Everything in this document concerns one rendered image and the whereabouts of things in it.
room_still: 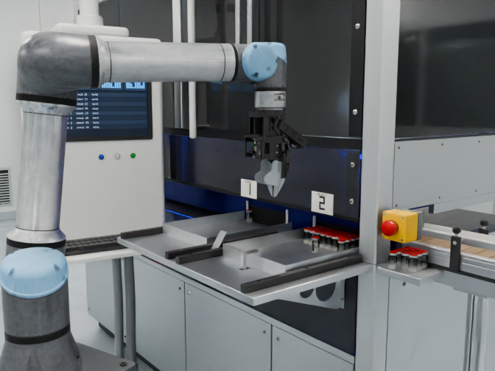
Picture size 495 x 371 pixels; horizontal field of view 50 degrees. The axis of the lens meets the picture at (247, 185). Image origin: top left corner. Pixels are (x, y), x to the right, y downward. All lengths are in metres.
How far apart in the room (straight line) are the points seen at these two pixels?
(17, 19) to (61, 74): 5.72
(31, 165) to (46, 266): 0.22
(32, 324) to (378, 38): 1.01
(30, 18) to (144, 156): 4.82
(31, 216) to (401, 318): 1.03
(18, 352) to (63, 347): 0.08
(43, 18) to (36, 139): 5.71
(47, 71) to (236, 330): 1.27
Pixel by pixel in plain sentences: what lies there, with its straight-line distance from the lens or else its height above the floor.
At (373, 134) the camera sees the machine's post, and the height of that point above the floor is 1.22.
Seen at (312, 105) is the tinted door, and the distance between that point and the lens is 1.56.
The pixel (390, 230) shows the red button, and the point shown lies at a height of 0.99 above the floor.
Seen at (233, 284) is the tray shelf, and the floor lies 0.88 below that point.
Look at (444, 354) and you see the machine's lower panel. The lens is 1.86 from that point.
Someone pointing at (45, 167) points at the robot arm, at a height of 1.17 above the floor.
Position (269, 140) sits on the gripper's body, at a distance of 1.23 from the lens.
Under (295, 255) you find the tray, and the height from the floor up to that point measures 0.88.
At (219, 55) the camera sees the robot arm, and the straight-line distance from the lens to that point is 1.06.
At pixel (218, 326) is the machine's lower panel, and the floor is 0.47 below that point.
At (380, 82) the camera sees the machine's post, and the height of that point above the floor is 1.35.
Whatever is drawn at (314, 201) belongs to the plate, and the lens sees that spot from 1.55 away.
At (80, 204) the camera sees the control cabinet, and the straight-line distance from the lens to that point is 2.03.
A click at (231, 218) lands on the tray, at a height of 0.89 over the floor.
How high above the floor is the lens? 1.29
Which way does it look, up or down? 9 degrees down
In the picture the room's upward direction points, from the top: straight up
